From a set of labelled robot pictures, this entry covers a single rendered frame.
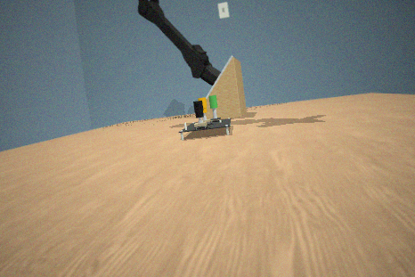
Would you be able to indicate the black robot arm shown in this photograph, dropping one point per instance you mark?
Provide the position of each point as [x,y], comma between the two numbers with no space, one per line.
[194,55]

